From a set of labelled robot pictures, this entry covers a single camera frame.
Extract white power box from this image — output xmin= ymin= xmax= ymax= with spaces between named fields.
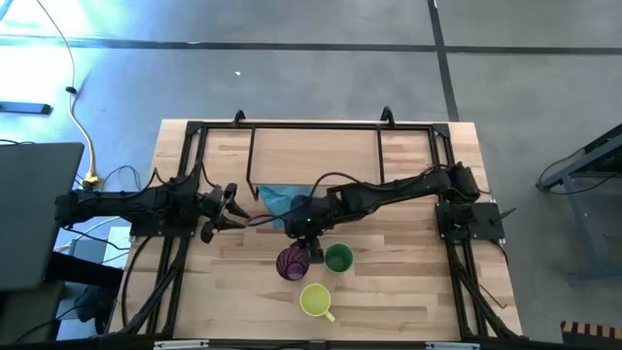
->
xmin=52 ymin=216 xmax=132 ymax=259

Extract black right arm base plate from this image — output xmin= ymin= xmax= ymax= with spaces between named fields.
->
xmin=434 ymin=201 xmax=506 ymax=243

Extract yellow cable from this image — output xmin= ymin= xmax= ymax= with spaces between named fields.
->
xmin=36 ymin=0 xmax=102 ymax=190

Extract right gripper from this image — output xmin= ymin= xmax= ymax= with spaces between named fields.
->
xmin=283 ymin=193 xmax=341 ymax=265

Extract white bracket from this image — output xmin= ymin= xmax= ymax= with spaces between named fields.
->
xmin=154 ymin=339 xmax=210 ymax=350
xmin=426 ymin=341 xmax=481 ymax=350

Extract grey monitor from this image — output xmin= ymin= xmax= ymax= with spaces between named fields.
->
xmin=0 ymin=141 xmax=86 ymax=293

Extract orange black striped object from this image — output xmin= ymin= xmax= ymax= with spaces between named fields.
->
xmin=560 ymin=319 xmax=622 ymax=350

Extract green plastic cup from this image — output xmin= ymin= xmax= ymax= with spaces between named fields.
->
xmin=324 ymin=242 xmax=355 ymax=275

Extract black flat bar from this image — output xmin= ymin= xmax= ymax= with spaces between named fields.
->
xmin=0 ymin=100 xmax=53 ymax=117

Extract black metal rig frame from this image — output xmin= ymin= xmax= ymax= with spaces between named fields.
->
xmin=109 ymin=119 xmax=524 ymax=350

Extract grey metal cart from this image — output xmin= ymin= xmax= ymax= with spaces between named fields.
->
xmin=536 ymin=123 xmax=622 ymax=287

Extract teal cloth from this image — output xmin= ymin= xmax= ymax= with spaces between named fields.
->
xmin=256 ymin=183 xmax=317 ymax=229

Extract yellow mug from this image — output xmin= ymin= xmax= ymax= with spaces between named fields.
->
xmin=298 ymin=283 xmax=336 ymax=323

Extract wooden shelf with black frame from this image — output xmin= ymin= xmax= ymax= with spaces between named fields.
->
xmin=245 ymin=123 xmax=386 ymax=201

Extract short black floor tape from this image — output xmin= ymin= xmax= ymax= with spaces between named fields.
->
xmin=426 ymin=0 xmax=461 ymax=123

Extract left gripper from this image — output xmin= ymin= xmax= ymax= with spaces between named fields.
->
xmin=198 ymin=183 xmax=252 ymax=244

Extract purple ribbed tumbler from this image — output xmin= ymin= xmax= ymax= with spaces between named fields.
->
xmin=275 ymin=245 xmax=311 ymax=282

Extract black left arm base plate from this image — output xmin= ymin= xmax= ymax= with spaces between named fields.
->
xmin=128 ymin=213 xmax=200 ymax=239

